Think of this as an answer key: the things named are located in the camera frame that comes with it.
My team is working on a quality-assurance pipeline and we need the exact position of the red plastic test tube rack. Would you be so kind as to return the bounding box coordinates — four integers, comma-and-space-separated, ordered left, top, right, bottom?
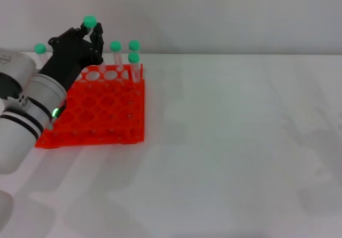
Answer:
34, 64, 146, 149

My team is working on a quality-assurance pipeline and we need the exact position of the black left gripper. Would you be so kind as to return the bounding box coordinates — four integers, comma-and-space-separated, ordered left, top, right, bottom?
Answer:
39, 21, 105, 92

